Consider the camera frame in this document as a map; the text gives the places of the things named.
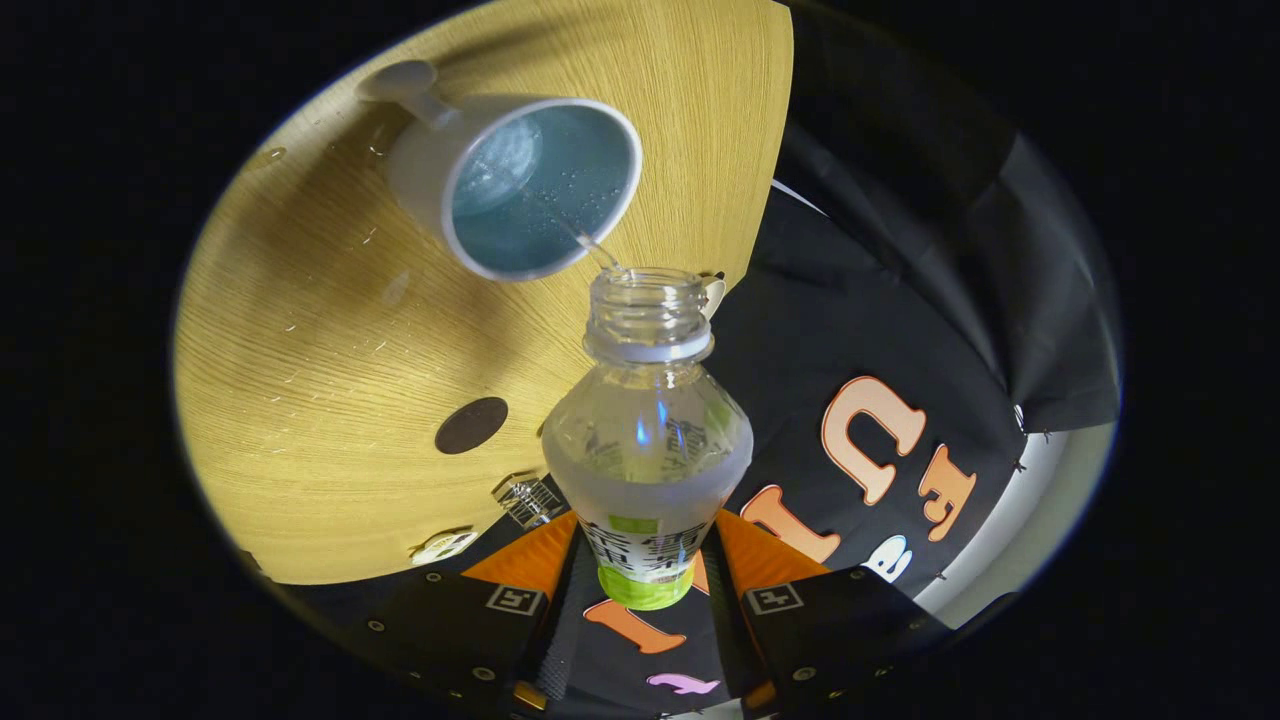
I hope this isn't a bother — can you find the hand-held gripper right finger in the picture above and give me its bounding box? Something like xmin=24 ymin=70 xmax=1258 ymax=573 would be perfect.
xmin=700 ymin=510 xmax=951 ymax=713

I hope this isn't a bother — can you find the metal wire utensil holder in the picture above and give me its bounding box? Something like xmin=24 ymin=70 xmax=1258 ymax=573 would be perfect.
xmin=492 ymin=472 xmax=567 ymax=530

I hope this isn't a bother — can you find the wooden table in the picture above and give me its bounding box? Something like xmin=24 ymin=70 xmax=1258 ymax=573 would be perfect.
xmin=175 ymin=0 xmax=795 ymax=586

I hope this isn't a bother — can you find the dark round coaster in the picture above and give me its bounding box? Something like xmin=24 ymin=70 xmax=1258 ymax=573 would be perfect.
xmin=435 ymin=397 xmax=509 ymax=455

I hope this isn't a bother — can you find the white cup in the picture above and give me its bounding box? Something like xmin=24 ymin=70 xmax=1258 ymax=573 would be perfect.
xmin=357 ymin=60 xmax=644 ymax=283

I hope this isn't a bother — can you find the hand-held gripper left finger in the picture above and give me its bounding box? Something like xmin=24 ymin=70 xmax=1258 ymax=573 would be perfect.
xmin=365 ymin=512 xmax=591 ymax=713

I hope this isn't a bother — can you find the clear juice bottle green label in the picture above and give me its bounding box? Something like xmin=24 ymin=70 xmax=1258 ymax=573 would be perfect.
xmin=542 ymin=268 xmax=754 ymax=611

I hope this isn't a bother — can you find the white divided bean dish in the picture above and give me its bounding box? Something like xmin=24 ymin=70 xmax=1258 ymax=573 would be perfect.
xmin=410 ymin=528 xmax=480 ymax=567

